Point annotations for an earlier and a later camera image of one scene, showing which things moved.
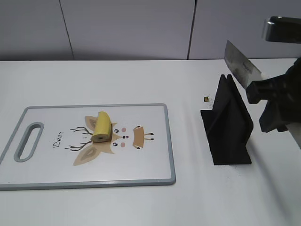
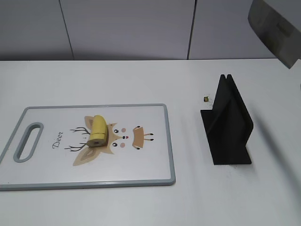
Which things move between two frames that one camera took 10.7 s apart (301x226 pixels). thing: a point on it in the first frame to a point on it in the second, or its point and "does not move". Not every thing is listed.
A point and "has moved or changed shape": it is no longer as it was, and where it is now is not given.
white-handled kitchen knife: (246, 73) to (280, 35)
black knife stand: (228, 125) does not move
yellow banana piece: (103, 133) has moved or changed shape
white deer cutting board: (70, 146) does not move
